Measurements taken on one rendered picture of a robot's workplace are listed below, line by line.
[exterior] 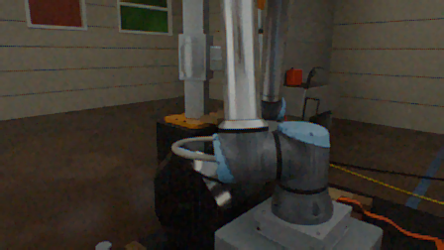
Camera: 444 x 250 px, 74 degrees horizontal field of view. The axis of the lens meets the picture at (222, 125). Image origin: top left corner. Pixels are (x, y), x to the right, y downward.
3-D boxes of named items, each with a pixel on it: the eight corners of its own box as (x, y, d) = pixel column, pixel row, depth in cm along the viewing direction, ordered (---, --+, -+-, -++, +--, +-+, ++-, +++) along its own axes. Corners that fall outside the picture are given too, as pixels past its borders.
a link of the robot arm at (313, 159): (336, 188, 84) (339, 129, 80) (277, 191, 84) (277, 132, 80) (317, 169, 99) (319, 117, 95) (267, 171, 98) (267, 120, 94)
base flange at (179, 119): (163, 120, 293) (163, 116, 292) (199, 113, 327) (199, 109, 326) (195, 129, 260) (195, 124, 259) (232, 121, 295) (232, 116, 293)
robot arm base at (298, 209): (339, 202, 96) (341, 174, 94) (324, 232, 81) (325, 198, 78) (283, 189, 106) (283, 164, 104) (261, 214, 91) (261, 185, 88)
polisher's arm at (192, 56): (173, 72, 269) (172, 44, 263) (184, 70, 302) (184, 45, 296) (255, 74, 256) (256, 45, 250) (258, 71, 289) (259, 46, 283)
